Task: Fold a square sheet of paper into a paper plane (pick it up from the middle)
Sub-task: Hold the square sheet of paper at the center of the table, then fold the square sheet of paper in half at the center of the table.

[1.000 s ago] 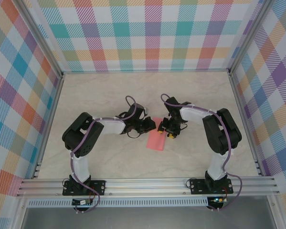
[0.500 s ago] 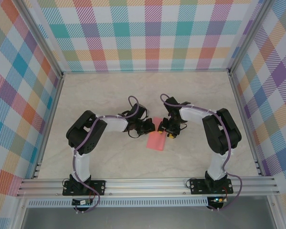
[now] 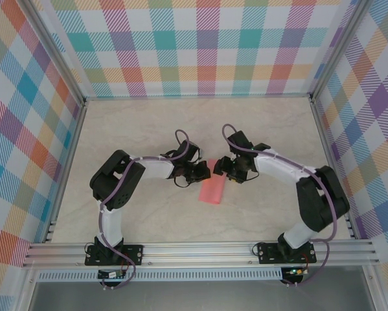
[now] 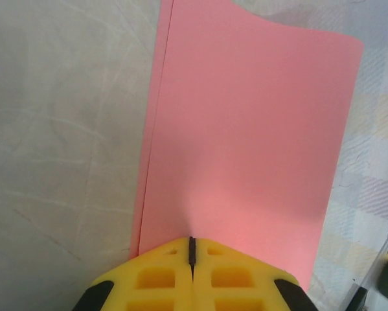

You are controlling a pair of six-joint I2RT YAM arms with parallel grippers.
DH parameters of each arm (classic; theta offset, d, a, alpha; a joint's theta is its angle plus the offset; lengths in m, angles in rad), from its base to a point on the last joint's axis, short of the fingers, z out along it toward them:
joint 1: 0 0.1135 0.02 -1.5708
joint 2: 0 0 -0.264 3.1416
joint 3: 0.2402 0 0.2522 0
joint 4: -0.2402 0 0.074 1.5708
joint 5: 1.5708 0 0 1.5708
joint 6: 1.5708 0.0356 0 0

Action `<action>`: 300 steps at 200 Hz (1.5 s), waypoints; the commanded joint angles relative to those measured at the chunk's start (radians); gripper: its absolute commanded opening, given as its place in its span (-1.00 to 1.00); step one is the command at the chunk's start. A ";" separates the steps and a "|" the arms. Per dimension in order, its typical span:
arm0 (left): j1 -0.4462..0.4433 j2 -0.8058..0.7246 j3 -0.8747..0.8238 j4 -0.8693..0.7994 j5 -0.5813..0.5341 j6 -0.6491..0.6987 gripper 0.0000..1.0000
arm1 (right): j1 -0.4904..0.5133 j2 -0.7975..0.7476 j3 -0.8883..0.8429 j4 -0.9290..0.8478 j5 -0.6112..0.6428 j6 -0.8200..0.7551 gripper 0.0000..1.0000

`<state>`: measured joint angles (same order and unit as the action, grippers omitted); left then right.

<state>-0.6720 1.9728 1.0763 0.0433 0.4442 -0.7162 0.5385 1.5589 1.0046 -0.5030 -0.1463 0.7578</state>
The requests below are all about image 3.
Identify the pink paper sheet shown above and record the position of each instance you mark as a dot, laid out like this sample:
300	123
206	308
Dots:
211	191

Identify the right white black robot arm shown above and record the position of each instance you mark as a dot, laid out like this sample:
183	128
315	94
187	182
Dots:
297	236

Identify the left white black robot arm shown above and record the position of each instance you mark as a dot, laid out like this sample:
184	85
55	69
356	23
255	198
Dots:
112	226

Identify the small circuit board green light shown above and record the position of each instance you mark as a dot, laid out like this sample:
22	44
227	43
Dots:
295	271

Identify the grey metal panel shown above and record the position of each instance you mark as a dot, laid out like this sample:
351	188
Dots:
197	296

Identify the thin wall base strip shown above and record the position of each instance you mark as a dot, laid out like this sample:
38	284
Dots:
197	96

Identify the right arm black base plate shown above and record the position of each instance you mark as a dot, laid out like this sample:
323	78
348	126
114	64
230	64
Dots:
266	253

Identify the slotted aluminium mounting rail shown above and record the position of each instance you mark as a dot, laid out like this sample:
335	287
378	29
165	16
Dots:
197	254

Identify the aluminium frame side rail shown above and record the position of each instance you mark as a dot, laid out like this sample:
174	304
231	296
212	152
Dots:
69	162
331	162

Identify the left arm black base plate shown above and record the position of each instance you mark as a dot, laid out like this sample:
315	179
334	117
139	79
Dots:
133	254

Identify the aluminium frame corner post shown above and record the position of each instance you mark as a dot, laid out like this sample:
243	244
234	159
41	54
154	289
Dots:
334	48
54	52

